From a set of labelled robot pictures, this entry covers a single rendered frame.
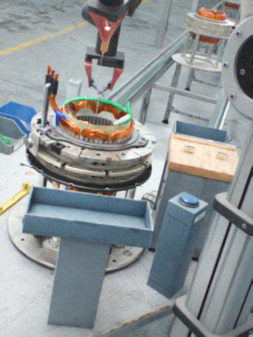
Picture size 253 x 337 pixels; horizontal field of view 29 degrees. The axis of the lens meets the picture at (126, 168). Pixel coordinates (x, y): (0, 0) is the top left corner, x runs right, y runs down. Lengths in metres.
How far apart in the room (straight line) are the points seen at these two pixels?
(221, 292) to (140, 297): 0.34
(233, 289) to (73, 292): 0.34
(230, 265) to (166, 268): 0.33
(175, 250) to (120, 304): 0.18
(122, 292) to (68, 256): 0.27
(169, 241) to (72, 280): 0.26
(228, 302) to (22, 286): 0.50
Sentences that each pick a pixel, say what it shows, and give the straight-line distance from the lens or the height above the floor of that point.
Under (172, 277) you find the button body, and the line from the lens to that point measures 1.20.
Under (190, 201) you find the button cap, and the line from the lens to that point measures 1.12.
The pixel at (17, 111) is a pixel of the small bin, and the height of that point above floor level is 0.82.
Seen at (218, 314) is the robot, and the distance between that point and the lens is 0.96.
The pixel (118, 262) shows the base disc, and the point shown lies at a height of 0.80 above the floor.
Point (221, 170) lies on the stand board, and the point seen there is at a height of 1.07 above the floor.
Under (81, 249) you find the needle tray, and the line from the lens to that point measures 0.98.
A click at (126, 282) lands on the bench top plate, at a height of 0.78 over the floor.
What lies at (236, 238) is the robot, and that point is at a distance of 0.87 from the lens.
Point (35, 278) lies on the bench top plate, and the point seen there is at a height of 0.78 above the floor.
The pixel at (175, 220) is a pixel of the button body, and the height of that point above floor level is 1.00.
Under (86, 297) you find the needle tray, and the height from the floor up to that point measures 0.87.
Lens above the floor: 1.58
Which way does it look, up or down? 27 degrees down
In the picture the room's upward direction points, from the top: 12 degrees clockwise
